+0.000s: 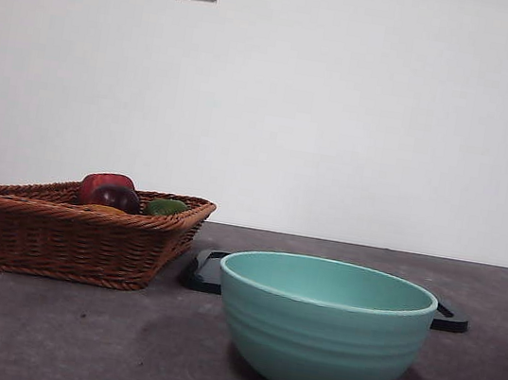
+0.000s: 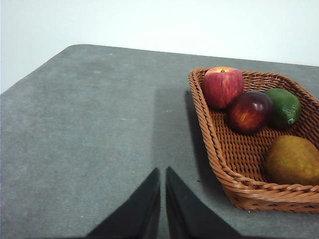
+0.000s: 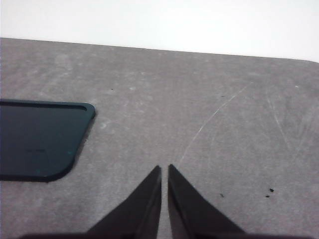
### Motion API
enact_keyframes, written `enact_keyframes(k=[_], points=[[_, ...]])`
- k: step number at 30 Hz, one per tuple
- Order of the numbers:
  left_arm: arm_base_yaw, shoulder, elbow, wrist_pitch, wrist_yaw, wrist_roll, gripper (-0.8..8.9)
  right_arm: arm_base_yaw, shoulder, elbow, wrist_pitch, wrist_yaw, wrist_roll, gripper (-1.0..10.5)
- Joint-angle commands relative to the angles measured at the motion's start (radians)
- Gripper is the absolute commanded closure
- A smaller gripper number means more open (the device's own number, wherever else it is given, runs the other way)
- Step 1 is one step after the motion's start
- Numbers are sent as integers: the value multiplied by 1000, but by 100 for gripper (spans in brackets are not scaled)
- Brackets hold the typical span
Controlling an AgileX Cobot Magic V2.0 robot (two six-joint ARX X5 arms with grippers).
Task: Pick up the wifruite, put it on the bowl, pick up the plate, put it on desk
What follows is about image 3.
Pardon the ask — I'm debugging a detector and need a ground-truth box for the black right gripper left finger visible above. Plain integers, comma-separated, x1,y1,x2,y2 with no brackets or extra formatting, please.
84,165,162,237

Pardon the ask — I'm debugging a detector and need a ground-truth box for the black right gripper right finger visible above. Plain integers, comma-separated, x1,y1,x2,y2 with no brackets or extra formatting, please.
167,163,247,237

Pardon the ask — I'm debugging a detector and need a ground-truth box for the dark green rectangular tray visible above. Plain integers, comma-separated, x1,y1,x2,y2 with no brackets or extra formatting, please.
0,99,96,184

